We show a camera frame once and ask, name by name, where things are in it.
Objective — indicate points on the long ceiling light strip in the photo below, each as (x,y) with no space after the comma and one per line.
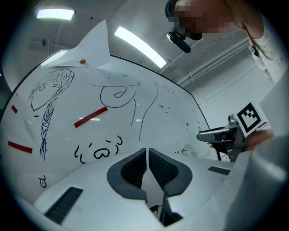
(140,46)

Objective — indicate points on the long red magnetic strip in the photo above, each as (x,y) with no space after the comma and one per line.
(20,147)
(90,117)

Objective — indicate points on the dark red rectangular block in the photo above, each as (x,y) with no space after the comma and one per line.
(14,109)

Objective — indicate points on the white paper sheet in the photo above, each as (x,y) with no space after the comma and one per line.
(94,45)

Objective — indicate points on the black head camera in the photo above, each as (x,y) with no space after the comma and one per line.
(179,41)

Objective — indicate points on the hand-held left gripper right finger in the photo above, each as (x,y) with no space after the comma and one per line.
(198,180)

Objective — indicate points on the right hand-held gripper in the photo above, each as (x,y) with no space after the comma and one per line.
(248,117)

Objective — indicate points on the person's star print pyjamas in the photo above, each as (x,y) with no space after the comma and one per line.
(268,49)

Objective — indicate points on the person's head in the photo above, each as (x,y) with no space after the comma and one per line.
(203,18)

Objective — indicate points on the whiteboard on black stand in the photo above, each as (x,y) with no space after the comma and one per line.
(63,135)

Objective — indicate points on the rectangular ceiling light panel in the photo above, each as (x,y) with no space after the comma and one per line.
(55,14)

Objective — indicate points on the orange round magnet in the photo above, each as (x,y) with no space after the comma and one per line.
(82,61)

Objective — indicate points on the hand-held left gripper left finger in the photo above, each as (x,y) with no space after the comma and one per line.
(101,203)

